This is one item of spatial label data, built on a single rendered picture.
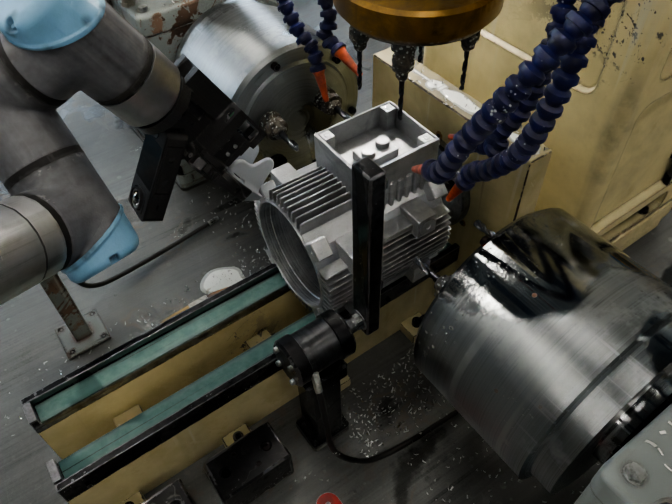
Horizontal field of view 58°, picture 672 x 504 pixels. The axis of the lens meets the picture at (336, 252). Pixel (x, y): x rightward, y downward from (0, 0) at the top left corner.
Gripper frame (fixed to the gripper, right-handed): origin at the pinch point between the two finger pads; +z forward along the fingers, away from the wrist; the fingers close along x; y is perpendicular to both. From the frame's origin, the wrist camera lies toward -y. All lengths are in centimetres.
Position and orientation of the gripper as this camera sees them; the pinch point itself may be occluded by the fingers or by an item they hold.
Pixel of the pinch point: (249, 196)
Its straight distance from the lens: 78.5
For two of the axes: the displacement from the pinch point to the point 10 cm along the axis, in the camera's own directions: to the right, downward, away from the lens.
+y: 6.9, -7.2, -0.6
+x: -5.8, -6.0, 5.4
